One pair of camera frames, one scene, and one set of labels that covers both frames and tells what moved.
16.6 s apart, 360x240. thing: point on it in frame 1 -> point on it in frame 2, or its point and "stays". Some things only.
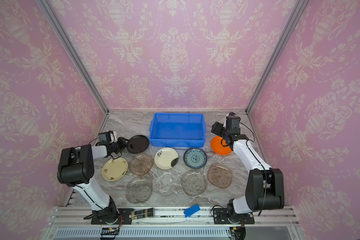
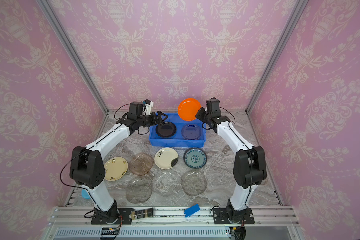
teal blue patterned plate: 195,158 stays
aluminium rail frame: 76,223 stays
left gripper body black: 120,145 -> 147,120
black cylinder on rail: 142,213 stays
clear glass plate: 139,189 stays
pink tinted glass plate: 220,175 -> 191,132
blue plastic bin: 177,129 stays
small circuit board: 109,231 stays
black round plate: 138,144 -> 166,129
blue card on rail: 190,211 stays
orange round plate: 219,145 -> 188,108
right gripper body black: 217,130 -> 202,114
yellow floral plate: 114,169 stays
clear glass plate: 194,182 stays
